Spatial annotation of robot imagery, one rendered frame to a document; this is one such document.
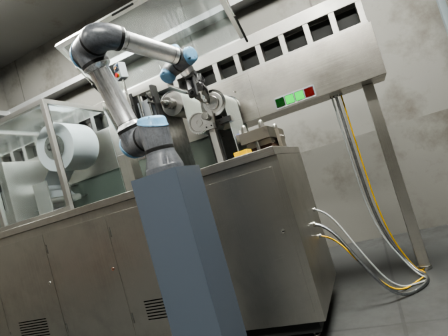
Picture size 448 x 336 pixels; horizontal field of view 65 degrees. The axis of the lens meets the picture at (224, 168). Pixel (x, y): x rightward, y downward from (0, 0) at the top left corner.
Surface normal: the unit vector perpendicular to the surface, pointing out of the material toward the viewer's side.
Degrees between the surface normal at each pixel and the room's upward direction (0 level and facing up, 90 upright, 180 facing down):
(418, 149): 90
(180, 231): 90
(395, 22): 90
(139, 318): 90
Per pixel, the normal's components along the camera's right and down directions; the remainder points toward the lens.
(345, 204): -0.36, 0.05
